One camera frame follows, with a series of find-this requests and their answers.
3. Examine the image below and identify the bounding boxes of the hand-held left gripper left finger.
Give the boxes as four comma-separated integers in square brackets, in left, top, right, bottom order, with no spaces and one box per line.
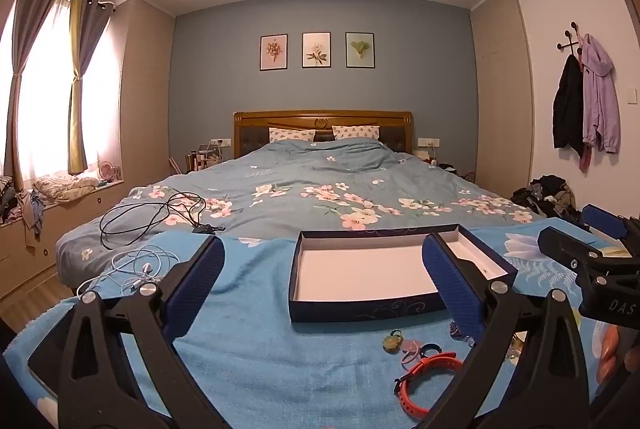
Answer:
[55,234,226,429]

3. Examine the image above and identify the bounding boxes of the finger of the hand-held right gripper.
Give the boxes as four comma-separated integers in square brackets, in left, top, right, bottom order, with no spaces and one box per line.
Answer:
[537,226,640,290]
[581,204,640,255]

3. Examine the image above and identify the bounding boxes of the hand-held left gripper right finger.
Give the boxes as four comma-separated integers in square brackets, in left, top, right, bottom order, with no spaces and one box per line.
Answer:
[415,233,596,429]

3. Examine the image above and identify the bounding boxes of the purple beaded bracelet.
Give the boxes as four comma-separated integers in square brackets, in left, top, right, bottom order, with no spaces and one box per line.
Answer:
[448,320,476,348]

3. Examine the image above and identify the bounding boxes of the pink ring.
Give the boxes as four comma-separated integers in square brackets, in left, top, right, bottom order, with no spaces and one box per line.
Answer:
[400,339,424,372]

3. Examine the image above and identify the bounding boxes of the green jade pendant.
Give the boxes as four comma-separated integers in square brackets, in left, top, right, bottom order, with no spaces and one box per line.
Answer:
[382,330,404,355]

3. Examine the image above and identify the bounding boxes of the orange smartwatch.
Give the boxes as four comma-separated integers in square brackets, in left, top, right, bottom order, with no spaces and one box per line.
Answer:
[393,352,463,415]

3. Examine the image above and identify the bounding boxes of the navy shallow cardboard box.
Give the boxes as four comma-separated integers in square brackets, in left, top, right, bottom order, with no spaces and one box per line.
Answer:
[289,224,518,324]

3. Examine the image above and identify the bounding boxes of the person's right hand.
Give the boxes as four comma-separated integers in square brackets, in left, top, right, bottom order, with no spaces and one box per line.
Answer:
[596,324,640,380]

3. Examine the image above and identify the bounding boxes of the pile of dark clothes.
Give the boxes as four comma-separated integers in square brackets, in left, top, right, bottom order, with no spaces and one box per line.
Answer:
[510,175,583,220]

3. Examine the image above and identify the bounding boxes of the white earphones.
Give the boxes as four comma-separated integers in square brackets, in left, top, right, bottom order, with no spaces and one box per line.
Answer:
[77,244,173,295]

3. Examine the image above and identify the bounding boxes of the cyan flower print blanket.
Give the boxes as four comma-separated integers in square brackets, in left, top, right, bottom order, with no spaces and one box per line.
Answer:
[2,216,640,429]

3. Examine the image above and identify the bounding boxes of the black jacket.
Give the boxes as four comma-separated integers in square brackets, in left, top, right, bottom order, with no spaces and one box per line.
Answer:
[552,54,586,157]

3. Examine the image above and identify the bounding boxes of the purple jacket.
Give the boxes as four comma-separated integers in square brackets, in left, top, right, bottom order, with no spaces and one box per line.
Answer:
[580,34,621,154]

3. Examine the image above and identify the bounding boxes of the group of cosmetic bottles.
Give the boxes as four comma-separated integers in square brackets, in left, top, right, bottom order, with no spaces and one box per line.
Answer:
[185,144,226,172]

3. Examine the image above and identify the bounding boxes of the window bench with drawers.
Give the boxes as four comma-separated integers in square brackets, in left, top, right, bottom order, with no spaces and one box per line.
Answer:
[0,179,136,300]

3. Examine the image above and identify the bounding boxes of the beige wardrobe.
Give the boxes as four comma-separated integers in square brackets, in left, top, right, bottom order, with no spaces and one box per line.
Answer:
[117,0,177,190]
[470,0,533,200]

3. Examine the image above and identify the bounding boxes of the blue floral duvet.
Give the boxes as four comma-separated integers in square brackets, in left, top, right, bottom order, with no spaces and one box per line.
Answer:
[55,139,551,290]

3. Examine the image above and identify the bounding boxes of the cream crumpled blanket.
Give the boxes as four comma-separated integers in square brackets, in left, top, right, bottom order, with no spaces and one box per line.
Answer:
[32,175,101,202]

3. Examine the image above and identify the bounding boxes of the dark flat phone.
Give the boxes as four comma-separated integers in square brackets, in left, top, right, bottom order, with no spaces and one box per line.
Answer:
[27,339,68,402]

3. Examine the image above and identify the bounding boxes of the patterned white pillow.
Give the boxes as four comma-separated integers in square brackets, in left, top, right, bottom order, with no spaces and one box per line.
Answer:
[269,127,317,144]
[332,125,381,141]

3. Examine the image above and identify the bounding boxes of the pile of mixed clothes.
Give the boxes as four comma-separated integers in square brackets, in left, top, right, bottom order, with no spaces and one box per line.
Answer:
[0,176,47,232]

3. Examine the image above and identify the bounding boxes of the wooden bed headboard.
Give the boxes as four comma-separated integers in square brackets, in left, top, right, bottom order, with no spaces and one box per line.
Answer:
[233,110,413,158]

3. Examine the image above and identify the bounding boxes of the pink framed flower picture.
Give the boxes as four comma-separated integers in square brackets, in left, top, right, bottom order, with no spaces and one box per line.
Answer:
[260,34,288,71]

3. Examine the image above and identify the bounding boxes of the olive and grey curtain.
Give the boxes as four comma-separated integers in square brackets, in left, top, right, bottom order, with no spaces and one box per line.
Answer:
[67,0,116,174]

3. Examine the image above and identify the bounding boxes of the white framed flower picture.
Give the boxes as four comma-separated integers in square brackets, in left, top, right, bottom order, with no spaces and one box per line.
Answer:
[302,32,331,68]

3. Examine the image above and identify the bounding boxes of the black cable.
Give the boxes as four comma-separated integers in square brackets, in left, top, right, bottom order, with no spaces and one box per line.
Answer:
[100,191,226,250]

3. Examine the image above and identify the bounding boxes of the black wall coat rack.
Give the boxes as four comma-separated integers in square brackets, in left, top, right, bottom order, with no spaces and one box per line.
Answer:
[556,23,583,56]

